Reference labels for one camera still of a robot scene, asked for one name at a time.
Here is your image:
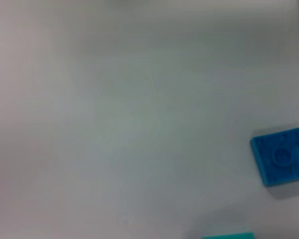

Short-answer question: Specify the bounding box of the blue square brick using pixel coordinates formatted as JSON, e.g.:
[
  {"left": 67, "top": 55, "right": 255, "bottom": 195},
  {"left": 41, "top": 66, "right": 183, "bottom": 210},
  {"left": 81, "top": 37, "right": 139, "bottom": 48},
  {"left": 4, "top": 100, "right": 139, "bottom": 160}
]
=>
[{"left": 249, "top": 127, "right": 299, "bottom": 187}]

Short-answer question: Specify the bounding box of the teal square brick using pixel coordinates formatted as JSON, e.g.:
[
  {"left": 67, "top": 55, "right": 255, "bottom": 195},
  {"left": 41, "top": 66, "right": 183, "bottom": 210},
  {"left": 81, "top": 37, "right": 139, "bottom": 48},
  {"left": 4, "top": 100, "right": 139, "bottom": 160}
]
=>
[{"left": 201, "top": 232, "right": 255, "bottom": 239}]

